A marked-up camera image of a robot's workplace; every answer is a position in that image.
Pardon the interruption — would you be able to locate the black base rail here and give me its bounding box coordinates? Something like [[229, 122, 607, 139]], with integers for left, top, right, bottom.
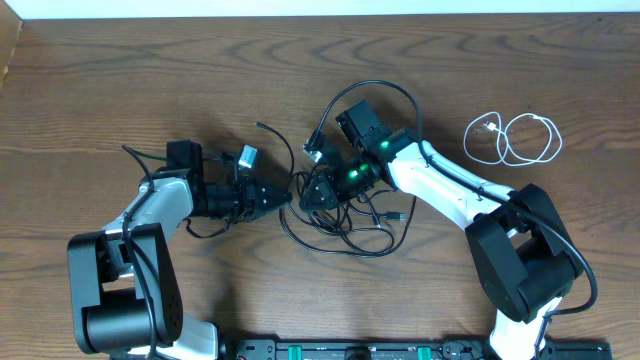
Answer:
[[109, 338, 614, 360]]

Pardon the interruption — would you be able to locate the white USB cable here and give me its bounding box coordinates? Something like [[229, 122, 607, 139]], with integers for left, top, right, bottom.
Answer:
[[462, 110, 564, 168]]

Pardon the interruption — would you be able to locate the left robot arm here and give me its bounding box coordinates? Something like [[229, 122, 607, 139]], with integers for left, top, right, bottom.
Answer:
[[67, 140, 292, 359]]

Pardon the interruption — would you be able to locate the cardboard box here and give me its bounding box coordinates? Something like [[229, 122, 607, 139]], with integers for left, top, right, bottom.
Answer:
[[0, 0, 23, 87]]

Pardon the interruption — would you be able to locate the camera cable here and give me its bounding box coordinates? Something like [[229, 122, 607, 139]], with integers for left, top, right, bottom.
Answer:
[[309, 79, 599, 359], [121, 143, 169, 360]]

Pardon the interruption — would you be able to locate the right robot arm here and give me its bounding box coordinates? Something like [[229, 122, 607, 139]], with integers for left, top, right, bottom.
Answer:
[[299, 101, 586, 359]]

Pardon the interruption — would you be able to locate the right camera cable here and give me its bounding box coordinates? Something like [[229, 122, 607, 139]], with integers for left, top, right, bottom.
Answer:
[[309, 79, 599, 359]]

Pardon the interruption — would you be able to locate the left camera cable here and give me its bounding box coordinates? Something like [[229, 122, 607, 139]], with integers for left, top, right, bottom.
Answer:
[[121, 143, 169, 360]]

